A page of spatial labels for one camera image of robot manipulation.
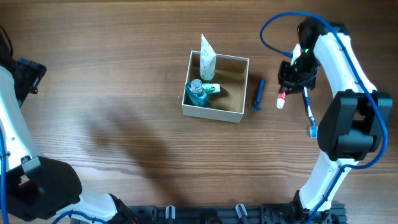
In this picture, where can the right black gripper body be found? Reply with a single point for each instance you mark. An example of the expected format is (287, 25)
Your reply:
(300, 73)

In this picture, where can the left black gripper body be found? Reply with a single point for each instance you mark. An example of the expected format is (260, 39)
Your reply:
(27, 74)

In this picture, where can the red green toothpaste tube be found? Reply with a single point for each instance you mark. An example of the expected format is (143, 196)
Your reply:
(281, 100)

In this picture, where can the blue disposable razor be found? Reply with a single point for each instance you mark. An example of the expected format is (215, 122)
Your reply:
(256, 104)

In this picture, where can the blue white toothbrush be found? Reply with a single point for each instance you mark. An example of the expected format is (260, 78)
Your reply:
(313, 130)

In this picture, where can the green white soap packet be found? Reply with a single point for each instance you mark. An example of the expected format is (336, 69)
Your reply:
(212, 88)

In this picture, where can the white leaf-print lotion tube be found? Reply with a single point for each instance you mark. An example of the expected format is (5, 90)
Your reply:
(207, 60)

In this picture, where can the teal mouthwash bottle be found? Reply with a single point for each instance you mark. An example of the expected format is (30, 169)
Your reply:
(197, 95)

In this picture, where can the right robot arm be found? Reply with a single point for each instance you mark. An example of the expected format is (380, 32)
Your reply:
(352, 134)

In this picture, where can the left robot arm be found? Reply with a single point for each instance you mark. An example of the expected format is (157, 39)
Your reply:
(34, 186)

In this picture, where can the white square cardboard box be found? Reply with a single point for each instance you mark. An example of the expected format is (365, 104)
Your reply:
(231, 73)

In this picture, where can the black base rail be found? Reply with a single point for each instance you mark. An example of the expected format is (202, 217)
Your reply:
(261, 214)

